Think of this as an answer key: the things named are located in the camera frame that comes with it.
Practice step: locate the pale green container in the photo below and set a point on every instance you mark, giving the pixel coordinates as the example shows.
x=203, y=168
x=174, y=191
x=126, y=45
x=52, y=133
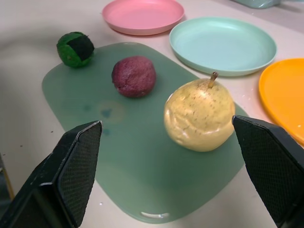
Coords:
x=259, y=2

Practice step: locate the dark red round fruit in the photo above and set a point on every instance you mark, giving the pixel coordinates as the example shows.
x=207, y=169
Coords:
x=134, y=76

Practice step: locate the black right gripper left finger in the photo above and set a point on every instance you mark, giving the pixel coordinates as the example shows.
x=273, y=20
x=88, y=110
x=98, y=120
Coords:
x=59, y=180

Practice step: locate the green ball with dark patch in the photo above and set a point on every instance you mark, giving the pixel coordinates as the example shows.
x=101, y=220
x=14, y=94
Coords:
x=74, y=50

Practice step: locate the light green plate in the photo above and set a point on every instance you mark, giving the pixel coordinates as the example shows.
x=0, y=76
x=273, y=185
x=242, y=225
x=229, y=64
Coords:
x=222, y=45

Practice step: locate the yellow pear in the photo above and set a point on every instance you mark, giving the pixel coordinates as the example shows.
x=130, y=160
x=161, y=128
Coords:
x=198, y=114

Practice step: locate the orange plate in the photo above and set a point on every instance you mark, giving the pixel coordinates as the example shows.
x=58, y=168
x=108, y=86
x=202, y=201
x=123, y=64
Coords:
x=285, y=95

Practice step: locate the pink plate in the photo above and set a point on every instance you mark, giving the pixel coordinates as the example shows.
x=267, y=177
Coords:
x=142, y=14

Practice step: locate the green cutting board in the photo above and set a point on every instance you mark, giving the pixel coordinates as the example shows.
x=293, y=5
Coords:
x=133, y=133

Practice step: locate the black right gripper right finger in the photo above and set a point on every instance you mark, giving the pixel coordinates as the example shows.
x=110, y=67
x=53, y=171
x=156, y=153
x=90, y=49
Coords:
x=273, y=166

